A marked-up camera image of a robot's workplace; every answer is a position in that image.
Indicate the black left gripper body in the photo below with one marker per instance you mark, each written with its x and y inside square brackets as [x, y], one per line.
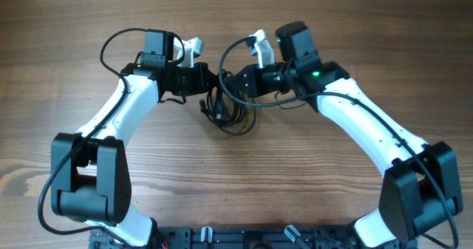
[201, 77]

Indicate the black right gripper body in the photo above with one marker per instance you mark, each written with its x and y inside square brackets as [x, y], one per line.
[249, 80]

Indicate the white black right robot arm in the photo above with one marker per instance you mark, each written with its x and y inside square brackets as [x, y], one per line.
[421, 186]

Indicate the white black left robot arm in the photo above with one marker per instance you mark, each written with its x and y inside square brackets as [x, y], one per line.
[90, 180]

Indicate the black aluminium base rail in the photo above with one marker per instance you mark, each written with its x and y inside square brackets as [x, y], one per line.
[323, 236]

